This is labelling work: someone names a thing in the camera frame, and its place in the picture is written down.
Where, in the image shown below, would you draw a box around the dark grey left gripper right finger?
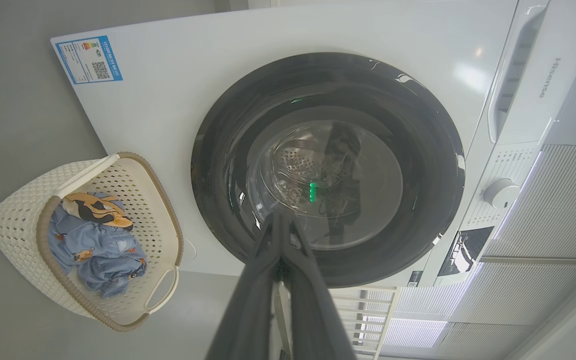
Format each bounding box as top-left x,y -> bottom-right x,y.
282,216 -> 358,360

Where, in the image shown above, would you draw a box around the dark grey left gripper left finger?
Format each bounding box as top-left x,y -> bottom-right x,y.
205,212 -> 283,360

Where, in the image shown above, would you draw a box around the blue garment cartoon boy print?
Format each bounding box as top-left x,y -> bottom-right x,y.
48,202 -> 148,299

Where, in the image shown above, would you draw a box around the black round glass washer door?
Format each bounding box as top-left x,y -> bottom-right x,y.
191,52 -> 466,289

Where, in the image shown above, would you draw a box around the washing machine display panel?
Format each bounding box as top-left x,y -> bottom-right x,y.
438,226 -> 495,277

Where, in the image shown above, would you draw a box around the white front-load washing machine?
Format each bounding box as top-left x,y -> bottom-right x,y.
50,0 -> 576,289

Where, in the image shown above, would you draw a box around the white washing machine dial knob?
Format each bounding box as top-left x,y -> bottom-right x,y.
483,178 -> 520,209

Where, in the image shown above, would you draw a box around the cream metal railing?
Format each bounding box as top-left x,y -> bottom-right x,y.
275,285 -> 399,360

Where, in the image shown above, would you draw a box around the cream perforated laundry basket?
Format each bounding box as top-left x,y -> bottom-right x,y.
0,152 -> 184,333

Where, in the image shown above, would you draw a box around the white window blinds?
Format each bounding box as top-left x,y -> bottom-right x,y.
383,145 -> 576,360

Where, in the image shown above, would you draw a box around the blue energy label sticker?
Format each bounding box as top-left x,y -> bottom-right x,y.
55,35 -> 123,85

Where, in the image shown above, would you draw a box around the white detergent drawer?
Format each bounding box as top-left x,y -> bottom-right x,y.
487,0 -> 576,147

